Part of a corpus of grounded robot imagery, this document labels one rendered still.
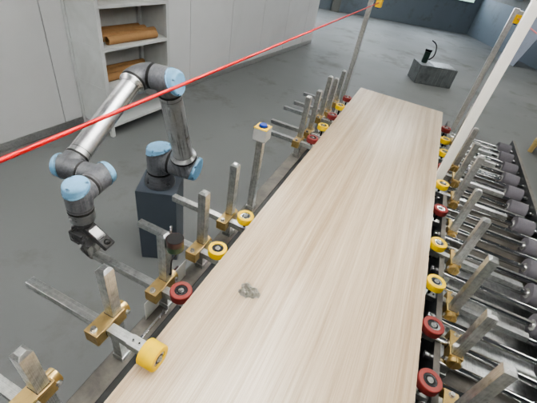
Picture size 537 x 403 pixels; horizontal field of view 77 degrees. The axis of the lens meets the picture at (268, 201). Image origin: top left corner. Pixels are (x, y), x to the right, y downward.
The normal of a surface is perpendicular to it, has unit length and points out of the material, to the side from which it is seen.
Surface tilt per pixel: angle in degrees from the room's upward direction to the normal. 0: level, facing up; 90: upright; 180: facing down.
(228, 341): 0
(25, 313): 0
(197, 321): 0
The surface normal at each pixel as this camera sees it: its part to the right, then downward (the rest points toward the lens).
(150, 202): 0.01, 0.62
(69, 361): 0.15, -0.77
